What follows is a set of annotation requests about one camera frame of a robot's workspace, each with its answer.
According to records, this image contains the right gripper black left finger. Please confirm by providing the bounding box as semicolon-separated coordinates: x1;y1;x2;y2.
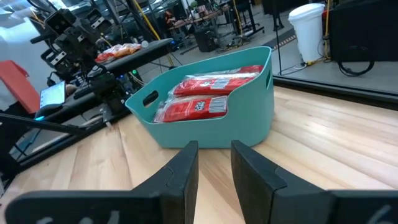
4;140;200;224

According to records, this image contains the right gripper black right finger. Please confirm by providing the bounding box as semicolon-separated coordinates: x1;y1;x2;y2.
230;139;398;224

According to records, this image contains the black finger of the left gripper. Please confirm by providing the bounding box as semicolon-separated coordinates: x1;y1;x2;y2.
41;47;74;74
81;13;108;40

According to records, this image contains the red popcorn bag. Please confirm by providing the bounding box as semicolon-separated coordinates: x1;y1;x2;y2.
153;95;229;124
238;64;265;75
169;72;261;96

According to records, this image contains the red snack bag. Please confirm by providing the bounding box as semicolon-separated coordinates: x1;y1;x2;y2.
95;52;116;64

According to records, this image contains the orange snack bag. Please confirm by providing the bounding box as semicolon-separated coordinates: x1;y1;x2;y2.
104;42;142;59

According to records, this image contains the red flat panel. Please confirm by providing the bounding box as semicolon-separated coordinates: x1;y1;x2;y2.
0;59;41;114

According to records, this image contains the black desk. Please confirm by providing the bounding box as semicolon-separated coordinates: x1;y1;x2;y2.
74;37;174;103

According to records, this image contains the teal plastic basket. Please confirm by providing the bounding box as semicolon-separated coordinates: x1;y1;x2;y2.
124;45;275;149

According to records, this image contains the cluttered wooden table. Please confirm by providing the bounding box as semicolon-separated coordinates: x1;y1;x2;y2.
167;4;234;32

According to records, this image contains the black box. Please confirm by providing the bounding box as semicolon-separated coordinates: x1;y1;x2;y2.
193;27;218;54

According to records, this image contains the white plastic bin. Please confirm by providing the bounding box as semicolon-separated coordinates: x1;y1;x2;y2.
287;2;326;63

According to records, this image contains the black cabinet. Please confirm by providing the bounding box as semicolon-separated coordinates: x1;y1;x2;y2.
328;0;398;62

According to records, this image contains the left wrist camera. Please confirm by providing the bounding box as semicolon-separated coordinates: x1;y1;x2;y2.
44;8;78;35

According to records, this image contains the yellow cable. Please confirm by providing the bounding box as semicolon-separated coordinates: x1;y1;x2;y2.
132;0;175;68

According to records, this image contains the coiled black cable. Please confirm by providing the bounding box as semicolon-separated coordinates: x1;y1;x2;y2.
337;59;376;78

